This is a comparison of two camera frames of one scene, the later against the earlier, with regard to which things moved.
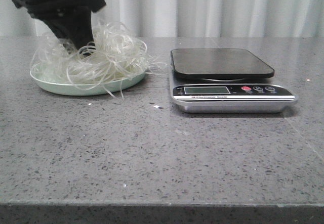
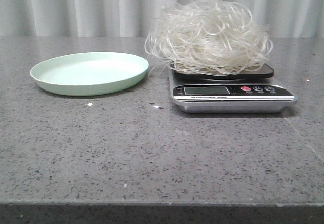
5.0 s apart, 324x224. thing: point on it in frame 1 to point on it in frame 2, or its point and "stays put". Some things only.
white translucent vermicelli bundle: x=114 y=56 to x=209 y=36
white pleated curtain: x=191 y=9 stays put
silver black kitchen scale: x=216 y=80 stays put
